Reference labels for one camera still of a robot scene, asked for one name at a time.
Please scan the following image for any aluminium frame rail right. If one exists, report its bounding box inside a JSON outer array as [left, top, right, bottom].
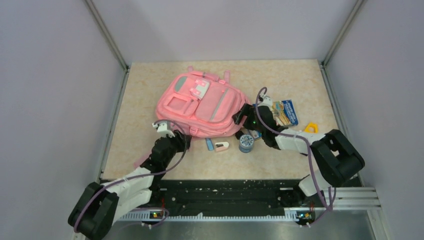
[[318, 0, 369, 186]]

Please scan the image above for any red black stamp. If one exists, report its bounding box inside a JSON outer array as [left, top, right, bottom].
[[234, 130, 245, 140]]

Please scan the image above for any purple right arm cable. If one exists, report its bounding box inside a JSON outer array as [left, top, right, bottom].
[[255, 86, 337, 228]]

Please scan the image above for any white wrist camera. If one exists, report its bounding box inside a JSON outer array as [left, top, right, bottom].
[[152, 120, 175, 138], [257, 94, 274, 109]]

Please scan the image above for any blue slime jar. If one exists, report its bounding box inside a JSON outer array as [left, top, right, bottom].
[[238, 134, 255, 153]]

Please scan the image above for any aluminium frame rail left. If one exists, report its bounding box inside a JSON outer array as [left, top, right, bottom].
[[84, 0, 129, 182]]

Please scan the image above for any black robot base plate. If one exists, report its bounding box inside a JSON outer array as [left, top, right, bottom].
[[136, 179, 323, 217]]

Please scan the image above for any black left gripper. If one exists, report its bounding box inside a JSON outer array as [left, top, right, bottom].
[[161, 129, 192, 167]]

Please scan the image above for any pink student backpack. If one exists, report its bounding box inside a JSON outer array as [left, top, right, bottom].
[[155, 66, 251, 138]]

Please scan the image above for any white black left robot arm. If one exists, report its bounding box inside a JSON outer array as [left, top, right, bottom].
[[67, 130, 193, 240]]

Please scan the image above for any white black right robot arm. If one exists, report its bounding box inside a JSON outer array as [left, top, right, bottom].
[[232, 103, 365, 206]]

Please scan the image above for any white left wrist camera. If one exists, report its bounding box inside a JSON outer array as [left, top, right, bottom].
[[152, 120, 175, 138]]

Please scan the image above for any yellow triangular toy block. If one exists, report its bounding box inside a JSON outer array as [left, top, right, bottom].
[[303, 122, 319, 134]]

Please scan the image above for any blue treehouse book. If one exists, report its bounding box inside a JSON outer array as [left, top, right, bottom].
[[258, 99, 299, 128]]

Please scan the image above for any aluminium frame rail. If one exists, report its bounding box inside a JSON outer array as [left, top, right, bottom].
[[84, 0, 129, 182], [318, 0, 369, 186]]

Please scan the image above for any blue eraser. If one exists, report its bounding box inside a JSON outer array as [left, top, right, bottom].
[[205, 138, 215, 151]]

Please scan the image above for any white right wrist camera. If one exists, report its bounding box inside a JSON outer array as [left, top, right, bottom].
[[257, 94, 274, 109]]

